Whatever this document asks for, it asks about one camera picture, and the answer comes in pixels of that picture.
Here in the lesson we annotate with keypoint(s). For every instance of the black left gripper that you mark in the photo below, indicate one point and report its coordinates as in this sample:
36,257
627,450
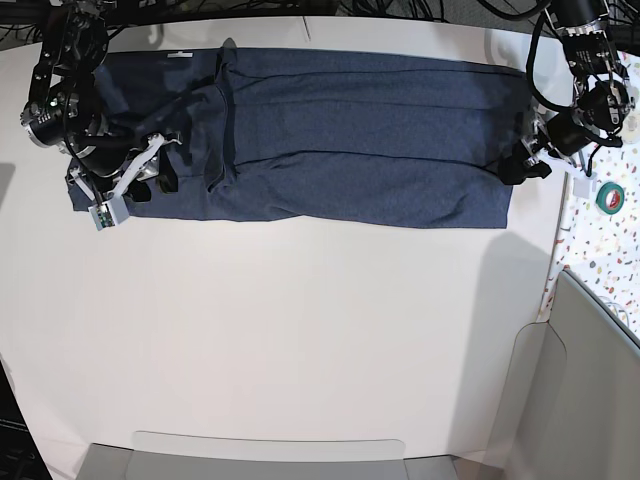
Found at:
561,136

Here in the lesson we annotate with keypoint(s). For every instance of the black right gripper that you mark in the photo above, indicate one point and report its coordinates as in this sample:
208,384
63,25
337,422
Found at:
97,162

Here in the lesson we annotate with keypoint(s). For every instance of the dark blue printed t-shirt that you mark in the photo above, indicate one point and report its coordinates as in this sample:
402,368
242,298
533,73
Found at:
271,134

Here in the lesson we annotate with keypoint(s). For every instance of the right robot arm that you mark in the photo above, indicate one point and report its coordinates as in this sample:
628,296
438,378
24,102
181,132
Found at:
66,110

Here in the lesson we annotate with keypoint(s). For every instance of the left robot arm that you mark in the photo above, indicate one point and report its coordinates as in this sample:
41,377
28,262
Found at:
601,98

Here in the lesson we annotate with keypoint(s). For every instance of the green tape roll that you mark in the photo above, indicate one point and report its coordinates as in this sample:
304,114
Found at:
610,198

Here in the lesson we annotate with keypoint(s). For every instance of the terrazzo patterned side table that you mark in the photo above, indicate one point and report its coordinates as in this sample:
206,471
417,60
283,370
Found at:
601,250

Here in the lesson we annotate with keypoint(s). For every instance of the clear tape dispenser roll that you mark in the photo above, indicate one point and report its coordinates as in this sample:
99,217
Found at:
628,126

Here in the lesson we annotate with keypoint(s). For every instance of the grey chair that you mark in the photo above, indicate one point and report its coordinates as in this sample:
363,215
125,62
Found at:
569,410

